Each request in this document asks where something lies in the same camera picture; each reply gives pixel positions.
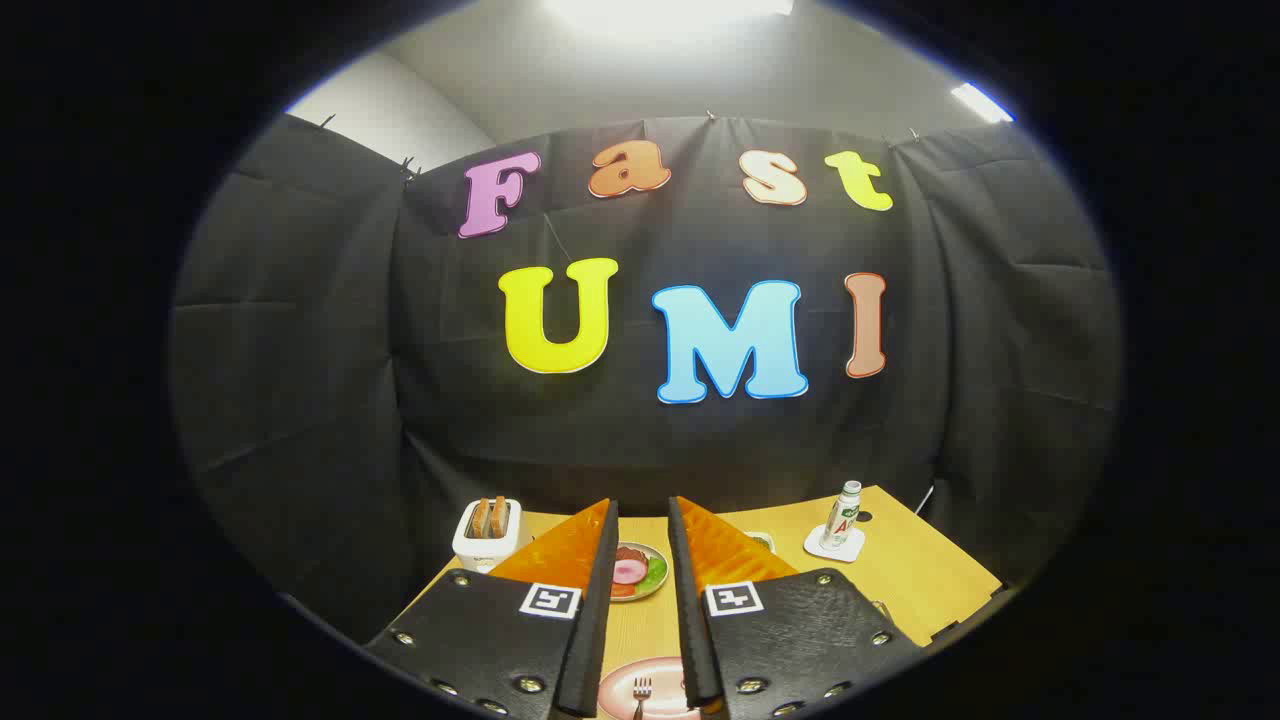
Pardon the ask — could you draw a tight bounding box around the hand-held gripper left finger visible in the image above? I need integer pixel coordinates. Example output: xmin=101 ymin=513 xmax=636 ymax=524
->
xmin=362 ymin=498 xmax=621 ymax=720

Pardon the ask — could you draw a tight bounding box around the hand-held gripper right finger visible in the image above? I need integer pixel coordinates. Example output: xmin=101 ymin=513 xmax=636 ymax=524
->
xmin=667 ymin=496 xmax=923 ymax=720

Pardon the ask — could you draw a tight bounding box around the white oval food plate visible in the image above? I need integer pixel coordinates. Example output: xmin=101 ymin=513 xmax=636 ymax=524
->
xmin=610 ymin=541 xmax=669 ymax=602

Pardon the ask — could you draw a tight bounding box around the pink round plate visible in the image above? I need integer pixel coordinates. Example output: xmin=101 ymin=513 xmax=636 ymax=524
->
xmin=598 ymin=656 xmax=701 ymax=720

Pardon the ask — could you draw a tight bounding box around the white toaster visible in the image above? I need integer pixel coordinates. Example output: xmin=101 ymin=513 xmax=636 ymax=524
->
xmin=452 ymin=498 xmax=523 ymax=573

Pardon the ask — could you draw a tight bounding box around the white square coaster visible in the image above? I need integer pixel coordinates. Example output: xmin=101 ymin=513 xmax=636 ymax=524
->
xmin=804 ymin=524 xmax=866 ymax=563

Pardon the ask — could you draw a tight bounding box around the white plastic drink bottle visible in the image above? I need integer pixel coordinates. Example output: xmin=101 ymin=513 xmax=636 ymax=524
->
xmin=820 ymin=481 xmax=863 ymax=551

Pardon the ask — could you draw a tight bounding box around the small ceiling light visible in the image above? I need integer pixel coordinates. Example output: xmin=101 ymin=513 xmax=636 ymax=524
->
xmin=950 ymin=82 xmax=1016 ymax=124

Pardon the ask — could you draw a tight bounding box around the large ceiling light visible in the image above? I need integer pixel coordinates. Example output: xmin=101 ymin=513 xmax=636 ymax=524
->
xmin=545 ymin=0 xmax=796 ymax=23

